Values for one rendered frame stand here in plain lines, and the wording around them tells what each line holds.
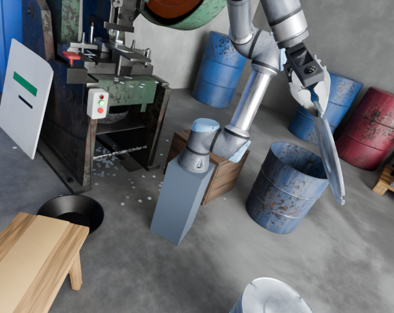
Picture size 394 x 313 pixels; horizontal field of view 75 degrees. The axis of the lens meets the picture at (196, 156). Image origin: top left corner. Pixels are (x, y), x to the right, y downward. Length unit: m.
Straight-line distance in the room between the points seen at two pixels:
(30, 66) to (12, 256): 1.24
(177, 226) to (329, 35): 3.64
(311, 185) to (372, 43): 2.93
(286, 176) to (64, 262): 1.19
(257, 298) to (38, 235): 0.78
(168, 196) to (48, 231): 0.55
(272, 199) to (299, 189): 0.18
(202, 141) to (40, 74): 1.09
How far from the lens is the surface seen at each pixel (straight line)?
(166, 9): 1.83
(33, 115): 1.87
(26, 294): 0.89
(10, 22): 2.67
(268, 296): 1.11
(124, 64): 1.55
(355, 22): 4.35
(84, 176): 1.60
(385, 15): 4.30
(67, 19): 1.75
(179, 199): 1.27
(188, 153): 1.17
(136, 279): 1.30
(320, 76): 0.63
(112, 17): 1.56
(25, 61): 1.97
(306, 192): 1.65
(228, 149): 1.10
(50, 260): 0.94
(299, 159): 1.97
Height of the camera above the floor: 1.09
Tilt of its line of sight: 29 degrees down
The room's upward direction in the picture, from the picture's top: 19 degrees clockwise
